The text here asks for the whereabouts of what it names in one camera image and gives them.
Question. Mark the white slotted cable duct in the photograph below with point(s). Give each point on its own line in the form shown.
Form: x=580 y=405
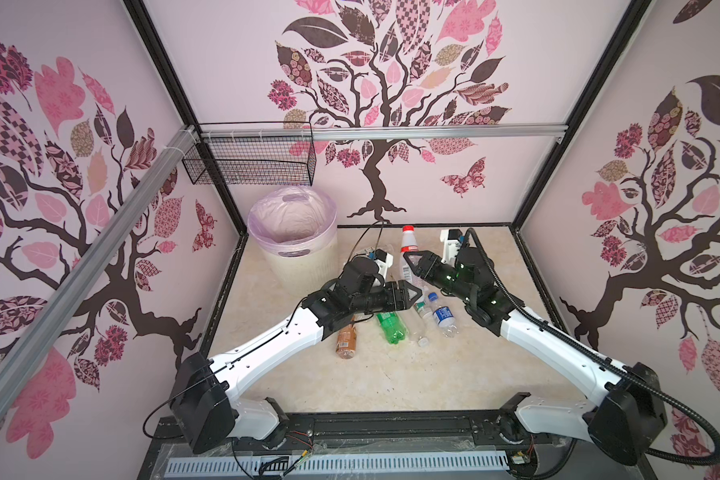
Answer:
x=333 y=465

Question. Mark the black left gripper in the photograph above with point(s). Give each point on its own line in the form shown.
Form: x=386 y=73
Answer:
x=393 y=296

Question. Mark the aluminium rail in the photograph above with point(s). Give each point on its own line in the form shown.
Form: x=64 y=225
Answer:
x=392 y=133
x=23 y=359

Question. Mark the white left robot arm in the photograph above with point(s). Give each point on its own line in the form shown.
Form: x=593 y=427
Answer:
x=207 y=397

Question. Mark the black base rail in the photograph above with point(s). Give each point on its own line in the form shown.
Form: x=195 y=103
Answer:
x=537 y=456

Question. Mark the aluminium back rail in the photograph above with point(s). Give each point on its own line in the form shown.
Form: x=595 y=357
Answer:
x=392 y=133

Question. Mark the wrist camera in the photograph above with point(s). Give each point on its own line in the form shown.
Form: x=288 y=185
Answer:
x=382 y=259
x=451 y=240

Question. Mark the pink bin liner bag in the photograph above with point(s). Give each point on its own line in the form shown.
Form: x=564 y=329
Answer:
x=293 y=221

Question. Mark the cream ribbed waste bin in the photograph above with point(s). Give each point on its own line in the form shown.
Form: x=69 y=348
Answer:
x=305 y=270

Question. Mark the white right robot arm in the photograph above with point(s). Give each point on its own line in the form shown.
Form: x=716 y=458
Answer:
x=622 y=416

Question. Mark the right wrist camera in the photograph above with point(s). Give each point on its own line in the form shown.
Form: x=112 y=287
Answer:
x=451 y=240

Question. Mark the green soda bottle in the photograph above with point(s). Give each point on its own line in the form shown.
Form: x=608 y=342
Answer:
x=392 y=327

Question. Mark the blue cap water bottle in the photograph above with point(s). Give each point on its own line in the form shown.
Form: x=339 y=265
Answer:
x=442 y=315

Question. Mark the aluminium left rail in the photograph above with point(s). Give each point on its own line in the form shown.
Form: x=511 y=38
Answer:
x=23 y=359

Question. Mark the clear bottle green red label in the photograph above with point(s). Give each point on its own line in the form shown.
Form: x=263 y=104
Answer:
x=424 y=311

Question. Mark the black wire mesh basket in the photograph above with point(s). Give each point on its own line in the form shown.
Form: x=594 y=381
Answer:
x=266 y=153

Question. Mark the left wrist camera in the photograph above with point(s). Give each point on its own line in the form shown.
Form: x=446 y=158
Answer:
x=382 y=259

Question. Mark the red cap clear bottle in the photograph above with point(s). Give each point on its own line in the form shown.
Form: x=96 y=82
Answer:
x=408 y=243

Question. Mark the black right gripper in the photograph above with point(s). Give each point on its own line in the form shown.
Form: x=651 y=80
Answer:
x=427 y=259

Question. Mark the brown Nescafe bottle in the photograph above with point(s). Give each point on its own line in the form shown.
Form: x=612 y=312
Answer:
x=346 y=346

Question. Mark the tall frosted clear bottle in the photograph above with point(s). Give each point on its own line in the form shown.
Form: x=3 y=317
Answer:
x=415 y=327

